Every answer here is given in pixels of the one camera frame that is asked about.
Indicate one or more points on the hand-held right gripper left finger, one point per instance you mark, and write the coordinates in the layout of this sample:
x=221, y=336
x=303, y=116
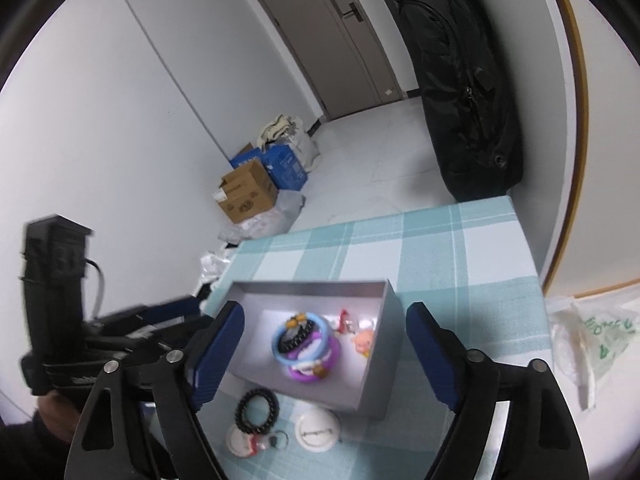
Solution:
x=215, y=355

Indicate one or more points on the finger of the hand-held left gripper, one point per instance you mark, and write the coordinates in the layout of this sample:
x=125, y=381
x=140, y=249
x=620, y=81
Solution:
x=165, y=308
x=145, y=340

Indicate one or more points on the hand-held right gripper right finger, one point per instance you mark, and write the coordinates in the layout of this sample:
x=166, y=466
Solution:
x=435, y=355

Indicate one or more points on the silver cardboard box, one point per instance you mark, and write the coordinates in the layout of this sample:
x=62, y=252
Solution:
x=372, y=390

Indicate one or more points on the pink pig charm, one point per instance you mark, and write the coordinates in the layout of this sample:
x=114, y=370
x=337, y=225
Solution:
x=362, y=342

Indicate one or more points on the red charm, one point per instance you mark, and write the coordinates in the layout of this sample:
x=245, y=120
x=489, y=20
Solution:
x=346, y=321

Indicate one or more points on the person's left hand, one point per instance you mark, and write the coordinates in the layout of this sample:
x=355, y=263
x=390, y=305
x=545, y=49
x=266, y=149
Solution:
x=57, y=412

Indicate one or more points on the white parcel bag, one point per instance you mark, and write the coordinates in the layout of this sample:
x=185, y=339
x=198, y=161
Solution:
x=215, y=265

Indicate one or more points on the white round badge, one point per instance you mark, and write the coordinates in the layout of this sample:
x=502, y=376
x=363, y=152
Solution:
x=235, y=443

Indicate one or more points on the teal checked tablecloth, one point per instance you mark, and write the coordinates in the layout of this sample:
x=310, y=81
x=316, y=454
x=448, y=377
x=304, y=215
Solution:
x=450, y=260

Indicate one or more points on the white round lid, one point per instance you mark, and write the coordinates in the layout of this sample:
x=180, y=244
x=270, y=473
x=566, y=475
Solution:
x=317, y=430

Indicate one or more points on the grey parcel bag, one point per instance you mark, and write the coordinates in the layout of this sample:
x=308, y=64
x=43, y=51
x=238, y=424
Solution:
x=272, y=215

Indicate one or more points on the brown cardboard box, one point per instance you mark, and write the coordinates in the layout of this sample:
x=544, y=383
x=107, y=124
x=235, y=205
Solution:
x=245, y=190

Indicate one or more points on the white plastic bag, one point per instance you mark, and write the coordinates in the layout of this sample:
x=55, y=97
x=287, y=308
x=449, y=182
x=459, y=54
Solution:
x=595, y=340

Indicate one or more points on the blue cardboard box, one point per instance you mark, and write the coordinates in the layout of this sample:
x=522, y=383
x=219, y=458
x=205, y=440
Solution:
x=285, y=165

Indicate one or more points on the beige cloth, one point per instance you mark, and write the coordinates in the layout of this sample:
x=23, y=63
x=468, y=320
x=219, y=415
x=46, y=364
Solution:
x=275, y=127

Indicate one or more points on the white sack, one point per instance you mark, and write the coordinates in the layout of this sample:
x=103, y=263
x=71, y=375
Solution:
x=305, y=147

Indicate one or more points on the black backpack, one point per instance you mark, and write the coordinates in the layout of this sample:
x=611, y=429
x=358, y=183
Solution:
x=460, y=85

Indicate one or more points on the white cabinet with gold trim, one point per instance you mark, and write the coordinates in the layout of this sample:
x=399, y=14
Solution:
x=600, y=110

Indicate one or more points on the grey-brown door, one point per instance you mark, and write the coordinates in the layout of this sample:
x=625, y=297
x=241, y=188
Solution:
x=325, y=35

